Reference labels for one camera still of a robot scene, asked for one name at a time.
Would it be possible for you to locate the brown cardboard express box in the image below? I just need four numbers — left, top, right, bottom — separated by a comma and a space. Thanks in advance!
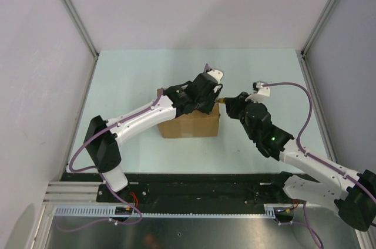
157, 103, 220, 139

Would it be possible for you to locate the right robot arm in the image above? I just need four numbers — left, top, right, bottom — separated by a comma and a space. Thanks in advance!
220, 92, 375, 232

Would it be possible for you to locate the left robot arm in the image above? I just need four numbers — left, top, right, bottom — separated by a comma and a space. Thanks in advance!
83, 69, 224, 202

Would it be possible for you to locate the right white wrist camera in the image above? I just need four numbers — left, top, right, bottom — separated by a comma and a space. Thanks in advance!
247, 81, 271, 103

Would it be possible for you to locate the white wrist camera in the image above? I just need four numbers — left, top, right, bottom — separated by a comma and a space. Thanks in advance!
204, 64, 224, 83
247, 81, 271, 103

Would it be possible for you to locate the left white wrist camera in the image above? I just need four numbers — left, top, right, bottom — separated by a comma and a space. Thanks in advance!
204, 64, 224, 83

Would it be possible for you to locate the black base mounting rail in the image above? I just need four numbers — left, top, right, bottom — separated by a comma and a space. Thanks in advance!
60, 172, 294, 206

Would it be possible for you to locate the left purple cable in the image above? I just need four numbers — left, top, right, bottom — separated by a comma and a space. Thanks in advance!
55, 63, 211, 232

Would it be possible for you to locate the purple cable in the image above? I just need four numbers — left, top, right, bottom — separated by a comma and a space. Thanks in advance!
55, 63, 211, 232
264, 82, 376, 248

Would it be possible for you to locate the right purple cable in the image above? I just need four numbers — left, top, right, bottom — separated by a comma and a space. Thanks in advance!
264, 82, 376, 248

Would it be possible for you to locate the white slotted cable duct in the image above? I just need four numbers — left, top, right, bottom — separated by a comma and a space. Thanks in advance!
54, 204, 278, 218

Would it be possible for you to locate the right aluminium frame post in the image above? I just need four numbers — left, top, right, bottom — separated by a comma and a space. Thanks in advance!
302, 0, 358, 56

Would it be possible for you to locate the aluminium frame post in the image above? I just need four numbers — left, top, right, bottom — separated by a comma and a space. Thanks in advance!
43, 0, 99, 58
302, 0, 358, 56

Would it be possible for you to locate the left aluminium frame post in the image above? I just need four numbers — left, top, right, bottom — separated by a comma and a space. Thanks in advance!
43, 0, 99, 58

